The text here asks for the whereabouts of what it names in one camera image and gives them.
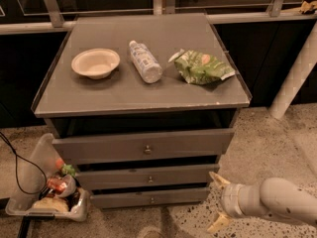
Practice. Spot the clear plastic water bottle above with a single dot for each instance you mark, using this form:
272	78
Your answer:
145	63

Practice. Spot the green orange toy vegetable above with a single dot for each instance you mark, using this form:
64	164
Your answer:
63	168

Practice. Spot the metal railing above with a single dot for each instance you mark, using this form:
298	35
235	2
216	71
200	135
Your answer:
39	16

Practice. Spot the red snack package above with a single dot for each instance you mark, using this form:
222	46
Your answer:
57	184

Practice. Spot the grey bottom drawer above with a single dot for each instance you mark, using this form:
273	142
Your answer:
150	198

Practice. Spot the yellow object on ledge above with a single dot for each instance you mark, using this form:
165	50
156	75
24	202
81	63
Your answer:
308	7

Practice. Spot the clear plastic bin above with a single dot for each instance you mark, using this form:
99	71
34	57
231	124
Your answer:
33	175

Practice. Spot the grey middle drawer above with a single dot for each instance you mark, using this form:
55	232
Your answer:
146	177

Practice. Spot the white paper bowl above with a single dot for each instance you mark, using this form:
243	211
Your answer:
95	63

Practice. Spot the beige bread item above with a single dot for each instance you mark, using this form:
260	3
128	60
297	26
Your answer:
55	203

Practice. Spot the grey drawer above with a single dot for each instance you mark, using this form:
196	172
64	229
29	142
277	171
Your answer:
143	146
150	198
146	177

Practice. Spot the grey top drawer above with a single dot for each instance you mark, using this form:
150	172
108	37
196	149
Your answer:
143	146

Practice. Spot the white diagonal pole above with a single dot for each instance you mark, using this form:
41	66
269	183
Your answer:
300	70

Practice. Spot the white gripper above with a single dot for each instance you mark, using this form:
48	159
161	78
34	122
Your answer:
229	197

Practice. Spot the green chip bag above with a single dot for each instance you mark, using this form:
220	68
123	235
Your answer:
201	69

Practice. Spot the grey drawer cabinet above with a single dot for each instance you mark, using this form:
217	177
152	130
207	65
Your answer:
122	103

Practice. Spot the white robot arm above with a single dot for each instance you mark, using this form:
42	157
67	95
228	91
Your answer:
273	199

